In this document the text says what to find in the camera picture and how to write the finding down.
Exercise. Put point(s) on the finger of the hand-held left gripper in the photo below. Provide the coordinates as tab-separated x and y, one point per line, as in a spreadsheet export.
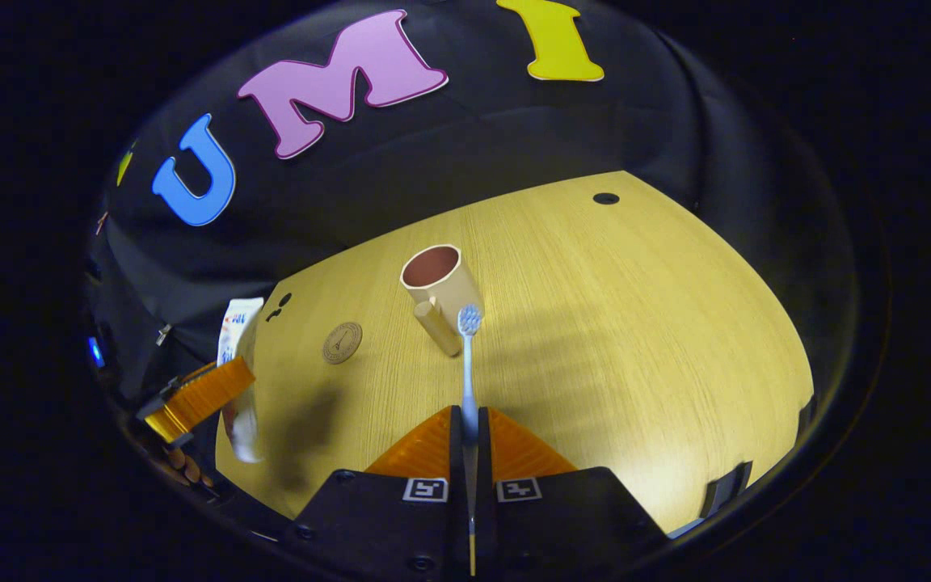
203	396

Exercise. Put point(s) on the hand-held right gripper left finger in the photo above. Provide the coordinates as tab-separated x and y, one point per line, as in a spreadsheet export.
456	449

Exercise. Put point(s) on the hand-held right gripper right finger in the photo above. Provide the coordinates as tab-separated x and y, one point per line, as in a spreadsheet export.
483	457

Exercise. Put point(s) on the blue toothbrush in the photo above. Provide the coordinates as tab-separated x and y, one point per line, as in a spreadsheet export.
469	380

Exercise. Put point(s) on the white toothpaste tube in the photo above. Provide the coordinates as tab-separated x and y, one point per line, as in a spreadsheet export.
238	323

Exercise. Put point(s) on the round brown coaster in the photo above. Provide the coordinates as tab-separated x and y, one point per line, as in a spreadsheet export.
342	343

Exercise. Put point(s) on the beige cup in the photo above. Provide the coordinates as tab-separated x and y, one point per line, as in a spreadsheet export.
449	291

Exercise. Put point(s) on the wooden desktop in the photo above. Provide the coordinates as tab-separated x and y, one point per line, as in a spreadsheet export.
595	323

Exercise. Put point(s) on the white cloth clip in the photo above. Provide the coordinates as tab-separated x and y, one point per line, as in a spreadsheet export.
162	333

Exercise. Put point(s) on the small black block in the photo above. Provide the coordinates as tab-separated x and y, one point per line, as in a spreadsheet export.
728	487

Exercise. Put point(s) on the black backdrop cloth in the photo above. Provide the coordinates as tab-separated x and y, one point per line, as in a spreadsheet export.
473	137

